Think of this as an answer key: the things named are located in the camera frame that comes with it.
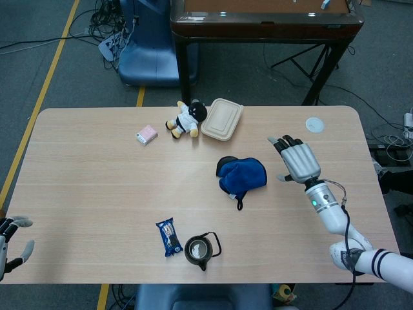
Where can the beige lidded food container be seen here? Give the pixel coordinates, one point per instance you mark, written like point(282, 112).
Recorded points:
point(221, 119)

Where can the yellow toy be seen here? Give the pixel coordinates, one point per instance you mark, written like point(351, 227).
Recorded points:
point(284, 292)

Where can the black metal floor frame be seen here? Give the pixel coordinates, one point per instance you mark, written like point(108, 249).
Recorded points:
point(379, 147)

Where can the black trouser leg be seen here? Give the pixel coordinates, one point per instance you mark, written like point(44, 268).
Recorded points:
point(398, 181)

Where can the black tripod stand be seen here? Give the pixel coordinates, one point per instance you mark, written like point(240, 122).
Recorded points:
point(298, 63)

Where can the white power strip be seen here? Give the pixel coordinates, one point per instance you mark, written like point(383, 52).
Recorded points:
point(408, 121)

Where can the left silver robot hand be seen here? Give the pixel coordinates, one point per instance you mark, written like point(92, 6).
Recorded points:
point(3, 245)

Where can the blue cookie packet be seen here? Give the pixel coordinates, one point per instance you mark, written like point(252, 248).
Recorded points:
point(169, 237)

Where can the blue robot torso base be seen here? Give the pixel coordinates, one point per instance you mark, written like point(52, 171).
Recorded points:
point(200, 297)

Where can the black and white plush doll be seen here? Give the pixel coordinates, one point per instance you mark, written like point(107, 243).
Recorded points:
point(187, 119)

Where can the blue oven mitt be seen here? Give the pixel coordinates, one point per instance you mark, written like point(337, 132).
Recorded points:
point(245, 176)

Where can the white round grommet cover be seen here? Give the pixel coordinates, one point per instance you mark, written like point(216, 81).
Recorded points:
point(314, 125)

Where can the white printed floor device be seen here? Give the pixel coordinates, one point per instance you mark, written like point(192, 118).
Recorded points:
point(108, 46)

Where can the blue mobile robot base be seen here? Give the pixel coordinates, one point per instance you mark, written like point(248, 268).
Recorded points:
point(148, 58)

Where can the pink tissue pack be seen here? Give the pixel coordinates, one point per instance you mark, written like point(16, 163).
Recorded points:
point(146, 134)

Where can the dark wooden side table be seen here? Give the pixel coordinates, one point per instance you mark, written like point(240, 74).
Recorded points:
point(258, 27)

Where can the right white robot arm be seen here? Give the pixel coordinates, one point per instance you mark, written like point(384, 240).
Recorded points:
point(332, 216)

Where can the small blue white item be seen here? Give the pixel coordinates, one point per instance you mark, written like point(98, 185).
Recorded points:
point(325, 4)

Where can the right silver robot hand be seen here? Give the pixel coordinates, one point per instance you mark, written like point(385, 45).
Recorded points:
point(300, 161)

